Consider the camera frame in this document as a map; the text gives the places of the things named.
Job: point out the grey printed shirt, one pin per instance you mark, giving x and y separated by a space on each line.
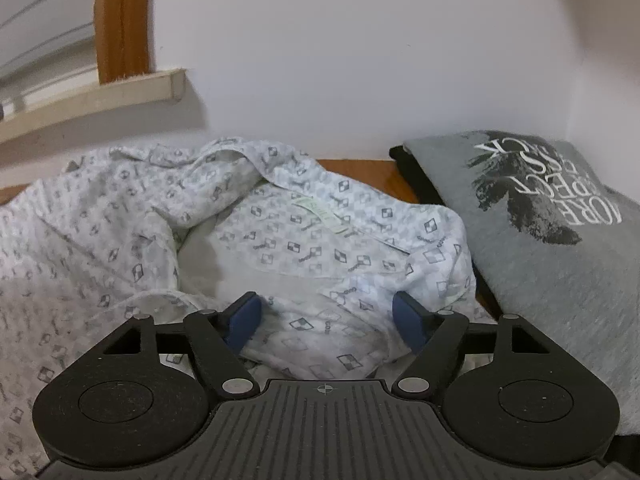
550 280

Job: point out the wooden window frame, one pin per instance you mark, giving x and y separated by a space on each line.
122 20

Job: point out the black folded garment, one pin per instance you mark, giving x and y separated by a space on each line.
425 185

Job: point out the grey window blind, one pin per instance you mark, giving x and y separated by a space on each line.
45 35

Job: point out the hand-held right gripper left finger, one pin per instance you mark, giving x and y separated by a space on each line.
245 322

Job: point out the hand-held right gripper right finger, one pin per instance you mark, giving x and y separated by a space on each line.
410 322

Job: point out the white patterned pajama shirt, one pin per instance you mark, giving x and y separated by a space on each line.
300 240

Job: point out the beige window sill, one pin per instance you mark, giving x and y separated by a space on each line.
100 100

